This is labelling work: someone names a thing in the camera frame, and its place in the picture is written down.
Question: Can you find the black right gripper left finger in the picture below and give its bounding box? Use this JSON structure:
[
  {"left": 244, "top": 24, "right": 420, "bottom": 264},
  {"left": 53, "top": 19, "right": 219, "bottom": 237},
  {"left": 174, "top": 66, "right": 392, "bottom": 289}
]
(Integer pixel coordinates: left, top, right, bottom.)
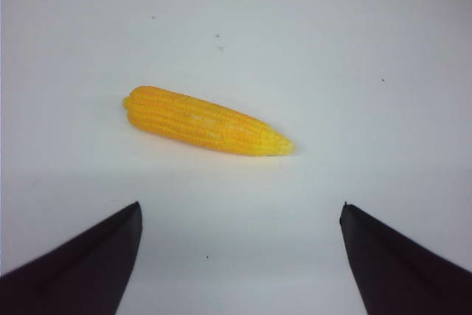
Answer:
[{"left": 1, "top": 202, "right": 142, "bottom": 314}]

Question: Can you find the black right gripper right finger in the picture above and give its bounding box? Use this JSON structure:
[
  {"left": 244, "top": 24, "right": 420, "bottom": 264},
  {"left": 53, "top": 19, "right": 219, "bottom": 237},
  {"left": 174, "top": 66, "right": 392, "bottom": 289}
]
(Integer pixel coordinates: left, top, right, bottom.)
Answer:
[{"left": 339, "top": 204, "right": 471, "bottom": 314}]

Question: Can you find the yellow corn cob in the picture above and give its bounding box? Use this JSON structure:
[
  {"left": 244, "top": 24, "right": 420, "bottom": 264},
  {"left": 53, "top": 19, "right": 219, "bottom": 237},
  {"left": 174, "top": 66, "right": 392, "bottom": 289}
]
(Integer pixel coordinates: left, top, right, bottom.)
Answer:
[{"left": 122, "top": 86, "right": 295, "bottom": 156}]

